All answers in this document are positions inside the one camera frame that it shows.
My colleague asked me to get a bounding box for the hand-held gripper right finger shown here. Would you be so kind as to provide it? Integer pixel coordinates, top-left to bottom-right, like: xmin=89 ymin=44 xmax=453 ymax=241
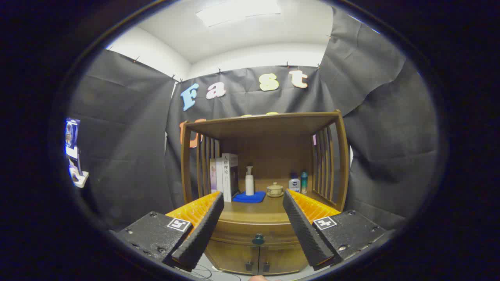
xmin=282 ymin=189 xmax=395 ymax=271

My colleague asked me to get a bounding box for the beige lidded teacup with saucer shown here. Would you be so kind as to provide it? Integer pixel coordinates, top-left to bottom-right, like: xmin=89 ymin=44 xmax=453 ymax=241
xmin=266 ymin=182 xmax=284 ymax=198

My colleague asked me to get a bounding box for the white pump bottle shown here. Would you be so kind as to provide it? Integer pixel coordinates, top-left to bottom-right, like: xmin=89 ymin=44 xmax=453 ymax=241
xmin=245 ymin=166 xmax=255 ymax=196

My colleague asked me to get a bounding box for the blue folded cloth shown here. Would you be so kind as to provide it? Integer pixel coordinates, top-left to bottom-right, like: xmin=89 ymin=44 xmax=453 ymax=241
xmin=233 ymin=191 xmax=266 ymax=203

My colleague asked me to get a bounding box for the wooden cabinet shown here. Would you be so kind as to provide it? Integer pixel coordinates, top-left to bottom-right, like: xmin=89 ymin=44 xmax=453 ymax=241
xmin=180 ymin=110 xmax=350 ymax=276

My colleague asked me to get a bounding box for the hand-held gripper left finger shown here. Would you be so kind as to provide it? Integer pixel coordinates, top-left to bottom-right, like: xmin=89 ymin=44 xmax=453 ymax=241
xmin=115 ymin=191 xmax=225 ymax=272

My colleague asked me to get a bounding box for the wooden countertop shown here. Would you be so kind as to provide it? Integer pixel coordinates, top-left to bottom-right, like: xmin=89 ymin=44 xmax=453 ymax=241
xmin=214 ymin=179 xmax=338 ymax=226

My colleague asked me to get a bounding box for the wooden drawer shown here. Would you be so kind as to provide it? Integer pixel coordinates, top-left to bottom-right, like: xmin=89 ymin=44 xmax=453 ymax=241
xmin=211 ymin=220 xmax=303 ymax=247

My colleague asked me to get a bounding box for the wooden cabinet door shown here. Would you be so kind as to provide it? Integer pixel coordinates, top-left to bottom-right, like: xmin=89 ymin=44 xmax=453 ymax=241
xmin=258 ymin=243 xmax=309 ymax=275
xmin=205 ymin=240 xmax=259 ymax=275

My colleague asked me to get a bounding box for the thick white book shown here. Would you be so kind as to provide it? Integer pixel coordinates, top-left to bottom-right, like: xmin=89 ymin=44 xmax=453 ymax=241
xmin=221 ymin=153 xmax=239 ymax=202

